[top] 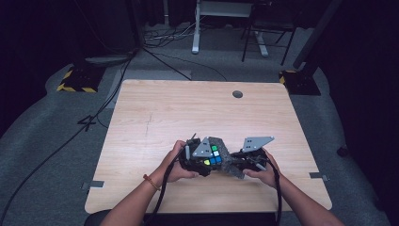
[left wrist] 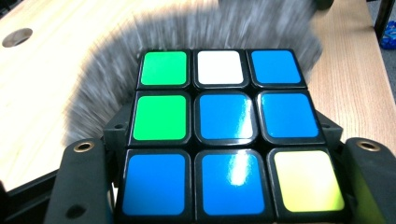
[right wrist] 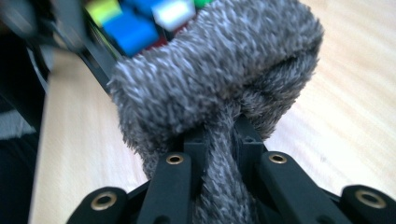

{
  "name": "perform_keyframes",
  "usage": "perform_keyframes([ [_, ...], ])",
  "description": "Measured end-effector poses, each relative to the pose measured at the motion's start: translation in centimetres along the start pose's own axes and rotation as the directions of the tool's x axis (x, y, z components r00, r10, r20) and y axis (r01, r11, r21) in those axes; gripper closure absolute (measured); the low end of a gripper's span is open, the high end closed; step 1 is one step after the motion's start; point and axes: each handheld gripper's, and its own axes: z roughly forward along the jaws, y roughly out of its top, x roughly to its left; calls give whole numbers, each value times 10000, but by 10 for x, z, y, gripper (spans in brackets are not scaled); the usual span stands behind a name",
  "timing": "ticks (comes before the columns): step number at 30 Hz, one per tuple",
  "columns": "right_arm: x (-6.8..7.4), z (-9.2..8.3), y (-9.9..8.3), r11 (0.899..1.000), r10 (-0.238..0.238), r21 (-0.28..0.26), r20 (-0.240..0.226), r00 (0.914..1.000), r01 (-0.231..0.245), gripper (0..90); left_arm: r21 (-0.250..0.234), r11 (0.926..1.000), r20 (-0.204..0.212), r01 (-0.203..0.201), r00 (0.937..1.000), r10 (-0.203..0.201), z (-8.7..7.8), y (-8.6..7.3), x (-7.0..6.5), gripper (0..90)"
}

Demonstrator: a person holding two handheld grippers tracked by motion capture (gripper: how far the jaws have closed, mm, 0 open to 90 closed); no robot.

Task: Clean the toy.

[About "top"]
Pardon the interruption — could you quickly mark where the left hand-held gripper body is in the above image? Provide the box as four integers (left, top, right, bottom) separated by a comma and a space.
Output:
178, 133, 213, 174

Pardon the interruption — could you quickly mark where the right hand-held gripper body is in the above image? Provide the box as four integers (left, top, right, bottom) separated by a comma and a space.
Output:
241, 136, 276, 172

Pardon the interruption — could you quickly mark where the grey fuzzy cloth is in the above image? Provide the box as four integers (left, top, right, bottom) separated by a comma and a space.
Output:
208, 136, 247, 180

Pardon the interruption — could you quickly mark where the multicoloured puzzle cube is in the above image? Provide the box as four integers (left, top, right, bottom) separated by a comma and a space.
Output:
203, 144, 224, 167

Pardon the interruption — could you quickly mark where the person's right hand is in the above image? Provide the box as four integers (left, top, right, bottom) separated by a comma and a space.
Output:
242, 148, 282, 189

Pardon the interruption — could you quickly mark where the person's left hand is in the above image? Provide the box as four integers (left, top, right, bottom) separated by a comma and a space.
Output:
150, 139, 200, 189

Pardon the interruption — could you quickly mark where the person's dark clothing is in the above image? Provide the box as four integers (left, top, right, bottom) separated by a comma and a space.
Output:
84, 209, 278, 226

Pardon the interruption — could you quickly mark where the grey tape piece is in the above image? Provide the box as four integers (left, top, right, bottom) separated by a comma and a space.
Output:
309, 171, 329, 183
81, 180, 105, 191

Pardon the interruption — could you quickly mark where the black yellow striped stand base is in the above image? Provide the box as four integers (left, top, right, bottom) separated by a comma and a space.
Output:
56, 65, 106, 93
279, 69, 322, 96

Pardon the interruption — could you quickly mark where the dark slanted metal pole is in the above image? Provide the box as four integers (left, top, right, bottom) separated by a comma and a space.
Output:
293, 0, 343, 71

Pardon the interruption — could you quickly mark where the right hand-held gripper black cable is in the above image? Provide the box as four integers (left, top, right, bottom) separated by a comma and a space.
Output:
265, 159, 283, 226

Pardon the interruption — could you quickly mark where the hand-held gripper black cable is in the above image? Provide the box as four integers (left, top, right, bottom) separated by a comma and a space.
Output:
144, 145, 189, 226
265, 159, 283, 226

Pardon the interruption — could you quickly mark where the red string bracelet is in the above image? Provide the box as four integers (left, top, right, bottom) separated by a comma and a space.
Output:
142, 173, 162, 192

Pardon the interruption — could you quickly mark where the left hand-held gripper black cable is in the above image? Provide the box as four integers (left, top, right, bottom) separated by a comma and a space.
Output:
144, 145, 189, 226

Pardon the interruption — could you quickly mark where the thin black floor cable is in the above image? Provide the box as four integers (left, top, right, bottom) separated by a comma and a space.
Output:
142, 46, 229, 82

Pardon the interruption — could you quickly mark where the black metal chair frame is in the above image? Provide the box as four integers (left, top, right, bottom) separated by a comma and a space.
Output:
241, 0, 297, 67

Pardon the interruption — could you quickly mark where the white desk frame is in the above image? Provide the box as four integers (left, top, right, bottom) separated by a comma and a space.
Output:
191, 0, 270, 57

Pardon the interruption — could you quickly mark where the bundle of floor cables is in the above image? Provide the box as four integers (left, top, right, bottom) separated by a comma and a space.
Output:
143, 21, 202, 49

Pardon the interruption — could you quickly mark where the long black floor cable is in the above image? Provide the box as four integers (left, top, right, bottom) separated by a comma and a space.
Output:
0, 46, 139, 225

